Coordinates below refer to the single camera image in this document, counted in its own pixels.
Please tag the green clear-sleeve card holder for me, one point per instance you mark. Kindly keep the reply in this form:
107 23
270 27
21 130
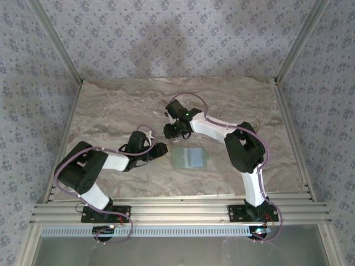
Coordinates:
180 159

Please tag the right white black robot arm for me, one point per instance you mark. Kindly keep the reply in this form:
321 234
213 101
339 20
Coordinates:
210 128

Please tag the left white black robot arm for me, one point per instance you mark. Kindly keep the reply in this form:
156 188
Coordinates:
116 163

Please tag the black controller board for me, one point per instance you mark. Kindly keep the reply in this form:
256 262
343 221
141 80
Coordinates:
258 236
101 229

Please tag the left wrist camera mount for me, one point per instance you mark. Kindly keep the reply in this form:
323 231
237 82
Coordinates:
149 136

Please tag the wide aluminium base rail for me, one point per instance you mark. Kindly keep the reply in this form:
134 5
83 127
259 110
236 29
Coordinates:
177 210

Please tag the aluminium table side rail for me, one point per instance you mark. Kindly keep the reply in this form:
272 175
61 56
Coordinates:
68 122
289 122

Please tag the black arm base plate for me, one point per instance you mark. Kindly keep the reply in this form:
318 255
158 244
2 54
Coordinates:
124 213
235 213

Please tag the slanted aluminium frame post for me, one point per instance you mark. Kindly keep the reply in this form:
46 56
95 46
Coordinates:
58 41
300 41

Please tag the aluminium frame leg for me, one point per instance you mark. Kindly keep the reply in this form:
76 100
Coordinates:
30 246
330 246

